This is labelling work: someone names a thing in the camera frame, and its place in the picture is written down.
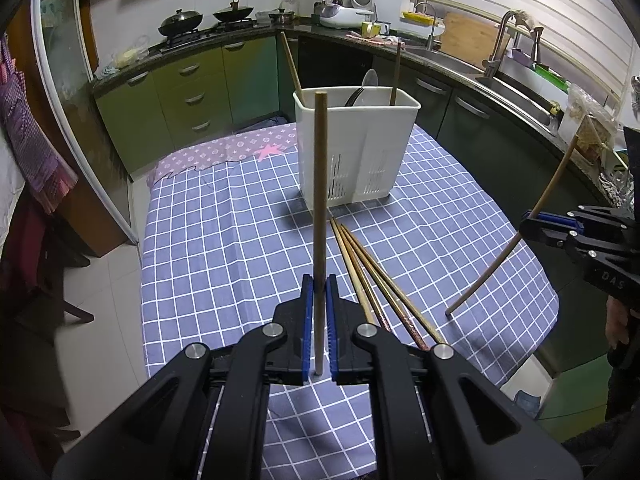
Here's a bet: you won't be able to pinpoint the white rice cooker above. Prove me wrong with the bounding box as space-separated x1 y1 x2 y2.
319 0 377 30

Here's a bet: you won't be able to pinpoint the pink dish cloth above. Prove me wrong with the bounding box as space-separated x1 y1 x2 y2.
346 31 401 45

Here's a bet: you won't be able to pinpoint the wooden cutting board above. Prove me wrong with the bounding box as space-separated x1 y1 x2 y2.
440 12 494 59

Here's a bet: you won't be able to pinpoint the white window blind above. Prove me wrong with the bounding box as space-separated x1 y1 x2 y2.
407 0 634 107

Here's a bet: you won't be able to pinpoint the dark red chair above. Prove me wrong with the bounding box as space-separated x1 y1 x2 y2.
0 200 96 347

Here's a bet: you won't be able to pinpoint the dark counter cabinets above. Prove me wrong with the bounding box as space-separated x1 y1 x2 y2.
295 35 601 376

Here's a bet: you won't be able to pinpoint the pink checked apron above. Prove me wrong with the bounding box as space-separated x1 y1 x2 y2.
0 35 79 214

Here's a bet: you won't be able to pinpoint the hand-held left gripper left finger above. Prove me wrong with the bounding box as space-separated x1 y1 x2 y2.
52 274 315 480

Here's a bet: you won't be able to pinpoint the black wok with handle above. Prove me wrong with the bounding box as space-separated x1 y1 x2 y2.
212 0 255 22

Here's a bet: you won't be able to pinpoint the green plastic basket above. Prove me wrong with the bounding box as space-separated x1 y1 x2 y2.
532 62 571 91

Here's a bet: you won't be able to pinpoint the clear plastic food bag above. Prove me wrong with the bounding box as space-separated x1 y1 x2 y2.
557 85 621 162

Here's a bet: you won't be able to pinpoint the sliding glass door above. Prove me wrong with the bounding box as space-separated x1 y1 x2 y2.
30 0 139 247

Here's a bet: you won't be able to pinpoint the steel kitchen sink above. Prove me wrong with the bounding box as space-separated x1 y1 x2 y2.
410 45 561 137

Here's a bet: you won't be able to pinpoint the small steel faucet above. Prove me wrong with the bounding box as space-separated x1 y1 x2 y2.
415 2 444 51

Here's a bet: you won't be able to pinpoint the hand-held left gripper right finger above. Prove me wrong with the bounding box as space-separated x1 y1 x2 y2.
327 275 583 480

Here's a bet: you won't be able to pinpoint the person's right hand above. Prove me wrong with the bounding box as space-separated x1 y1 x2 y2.
607 297 640 357

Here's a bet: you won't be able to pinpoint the blue checked tablecloth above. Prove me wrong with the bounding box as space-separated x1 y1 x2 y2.
140 127 560 480

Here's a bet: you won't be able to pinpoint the light bamboo chopstick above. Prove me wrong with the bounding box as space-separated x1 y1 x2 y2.
329 217 377 327
333 220 394 332
338 224 430 351
342 227 449 346

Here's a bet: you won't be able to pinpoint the black wok with lid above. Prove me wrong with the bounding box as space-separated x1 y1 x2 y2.
158 8 205 36

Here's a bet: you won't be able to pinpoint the plastic bag with cabbage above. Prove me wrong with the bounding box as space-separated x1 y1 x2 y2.
95 35 151 79

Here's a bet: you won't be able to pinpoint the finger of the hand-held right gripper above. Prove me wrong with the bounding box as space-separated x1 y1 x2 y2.
522 211 581 234
520 222 591 264

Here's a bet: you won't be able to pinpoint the pink patterned cloth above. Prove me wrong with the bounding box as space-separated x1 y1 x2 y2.
146 121 301 187

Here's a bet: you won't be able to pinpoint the white hanging sheet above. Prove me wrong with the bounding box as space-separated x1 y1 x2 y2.
0 135 27 213

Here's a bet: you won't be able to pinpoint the gas stove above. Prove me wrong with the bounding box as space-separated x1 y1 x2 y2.
160 17 257 47

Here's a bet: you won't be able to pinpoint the white plastic utensil holder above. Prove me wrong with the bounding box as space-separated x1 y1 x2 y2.
292 86 421 206

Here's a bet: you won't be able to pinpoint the tall steel faucet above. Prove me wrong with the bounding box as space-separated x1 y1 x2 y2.
482 10 544 79

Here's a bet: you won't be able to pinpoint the green lower cabinets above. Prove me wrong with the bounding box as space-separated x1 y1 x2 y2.
94 35 281 177

